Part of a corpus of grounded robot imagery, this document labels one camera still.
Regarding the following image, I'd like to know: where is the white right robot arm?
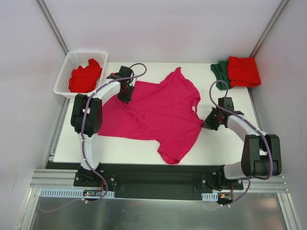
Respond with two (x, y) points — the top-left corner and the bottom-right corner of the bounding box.
(202, 97), (282, 189)

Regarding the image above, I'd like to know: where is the white cable duct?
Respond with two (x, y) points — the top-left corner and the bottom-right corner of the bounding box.
(40, 188), (115, 199)
(201, 192), (218, 202)

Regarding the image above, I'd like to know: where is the folded red t shirt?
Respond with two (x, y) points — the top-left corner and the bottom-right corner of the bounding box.
(227, 56), (261, 88)

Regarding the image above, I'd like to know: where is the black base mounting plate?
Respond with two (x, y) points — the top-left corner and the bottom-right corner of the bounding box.
(47, 162), (243, 200)

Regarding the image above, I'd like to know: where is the folded green t shirt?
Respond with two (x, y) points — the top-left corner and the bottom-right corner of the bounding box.
(210, 60), (231, 90)

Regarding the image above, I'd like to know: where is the left white cable duct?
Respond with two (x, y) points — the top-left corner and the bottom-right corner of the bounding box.
(40, 188), (115, 199)

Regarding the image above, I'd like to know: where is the right white cable duct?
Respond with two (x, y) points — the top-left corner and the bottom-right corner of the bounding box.
(201, 192), (218, 202)

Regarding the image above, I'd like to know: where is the right aluminium rail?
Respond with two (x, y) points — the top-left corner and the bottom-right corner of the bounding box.
(248, 174), (290, 193)

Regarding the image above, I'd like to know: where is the aluminium rail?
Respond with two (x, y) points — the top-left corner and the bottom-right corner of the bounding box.
(30, 169), (77, 188)
(248, 174), (290, 193)

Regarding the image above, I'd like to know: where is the red t shirt in basket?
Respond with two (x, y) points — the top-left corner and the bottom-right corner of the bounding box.
(69, 58), (102, 93)

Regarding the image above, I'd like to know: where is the white perforated plastic basket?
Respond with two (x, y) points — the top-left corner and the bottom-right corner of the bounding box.
(53, 50), (108, 99)

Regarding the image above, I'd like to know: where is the left aluminium rail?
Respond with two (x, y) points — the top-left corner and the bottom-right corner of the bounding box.
(30, 169), (77, 188)

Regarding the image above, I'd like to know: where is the left aluminium frame post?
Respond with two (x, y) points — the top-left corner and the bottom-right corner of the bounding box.
(36, 0), (69, 55)

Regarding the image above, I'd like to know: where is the pink t shirt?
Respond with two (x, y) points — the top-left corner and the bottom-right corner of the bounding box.
(98, 67), (203, 165)

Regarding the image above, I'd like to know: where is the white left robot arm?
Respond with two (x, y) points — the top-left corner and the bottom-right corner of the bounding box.
(71, 66), (134, 186)

